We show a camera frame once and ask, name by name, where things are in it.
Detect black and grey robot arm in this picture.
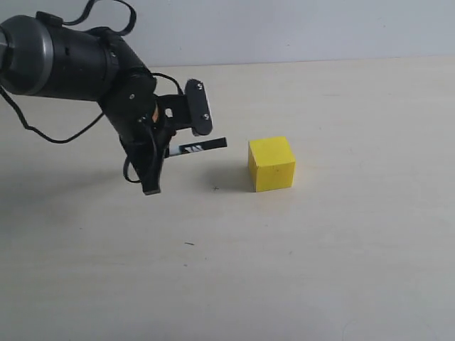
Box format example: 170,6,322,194
1,11,175,195

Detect black cable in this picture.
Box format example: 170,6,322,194
0,0,186,184

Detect black and white marker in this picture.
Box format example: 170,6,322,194
165,137,228,158

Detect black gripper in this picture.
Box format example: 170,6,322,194
117,94,188,195

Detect yellow foam cube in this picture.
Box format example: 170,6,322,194
248,136,296,192

